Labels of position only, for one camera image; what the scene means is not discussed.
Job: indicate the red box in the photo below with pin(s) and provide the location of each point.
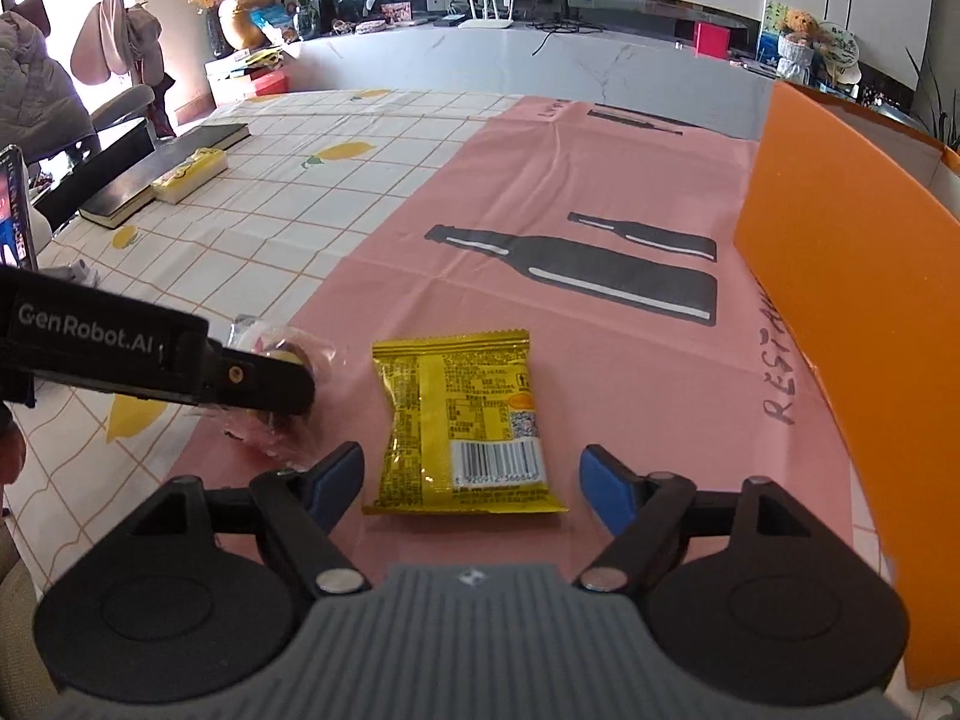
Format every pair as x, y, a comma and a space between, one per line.
712, 40

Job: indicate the clear packet with pastry roll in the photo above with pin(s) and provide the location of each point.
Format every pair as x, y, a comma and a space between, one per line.
296, 341

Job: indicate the pink hat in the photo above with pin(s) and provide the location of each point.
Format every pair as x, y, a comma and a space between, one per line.
101, 41

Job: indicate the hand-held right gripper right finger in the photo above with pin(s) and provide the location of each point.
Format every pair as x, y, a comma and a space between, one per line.
604, 484

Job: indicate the gold vase with dried flowers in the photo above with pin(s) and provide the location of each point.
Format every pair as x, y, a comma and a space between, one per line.
236, 19

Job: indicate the marble cabinet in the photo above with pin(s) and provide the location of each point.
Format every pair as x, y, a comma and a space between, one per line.
525, 67

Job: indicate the round hand fan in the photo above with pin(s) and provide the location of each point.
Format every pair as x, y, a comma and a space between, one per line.
841, 49

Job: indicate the white checked lemon-print tablecloth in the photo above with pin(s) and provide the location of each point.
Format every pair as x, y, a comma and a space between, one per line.
300, 202

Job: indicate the grey chair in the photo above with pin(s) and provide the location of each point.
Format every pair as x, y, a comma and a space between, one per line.
124, 109

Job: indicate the stack of papers and boxes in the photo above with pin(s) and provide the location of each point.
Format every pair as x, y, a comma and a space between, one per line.
251, 71

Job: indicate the grey padded jacket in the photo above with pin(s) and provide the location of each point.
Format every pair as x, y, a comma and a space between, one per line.
37, 82

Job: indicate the white router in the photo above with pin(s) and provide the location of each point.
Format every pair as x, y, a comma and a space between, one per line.
486, 19

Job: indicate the pink bottle-print tablecloth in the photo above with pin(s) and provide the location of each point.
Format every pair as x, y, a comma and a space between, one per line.
600, 360

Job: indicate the black book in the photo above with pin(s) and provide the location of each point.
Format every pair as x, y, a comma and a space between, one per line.
165, 165

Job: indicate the smartphone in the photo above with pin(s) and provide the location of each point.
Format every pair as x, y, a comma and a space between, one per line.
15, 210

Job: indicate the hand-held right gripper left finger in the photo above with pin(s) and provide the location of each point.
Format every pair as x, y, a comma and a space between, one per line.
334, 484

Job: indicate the teddy bear bouquet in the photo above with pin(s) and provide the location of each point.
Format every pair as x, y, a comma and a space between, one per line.
796, 41

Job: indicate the yellow snack packet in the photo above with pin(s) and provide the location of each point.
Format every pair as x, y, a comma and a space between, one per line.
450, 420

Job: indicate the orange box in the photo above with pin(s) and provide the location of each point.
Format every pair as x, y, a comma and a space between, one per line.
862, 315

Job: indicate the yellow and white box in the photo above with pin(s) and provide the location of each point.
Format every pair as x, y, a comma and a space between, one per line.
187, 176

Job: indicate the framed picture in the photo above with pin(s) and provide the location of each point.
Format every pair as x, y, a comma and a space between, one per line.
769, 30

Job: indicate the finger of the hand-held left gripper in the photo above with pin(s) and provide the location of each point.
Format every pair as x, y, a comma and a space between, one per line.
262, 382

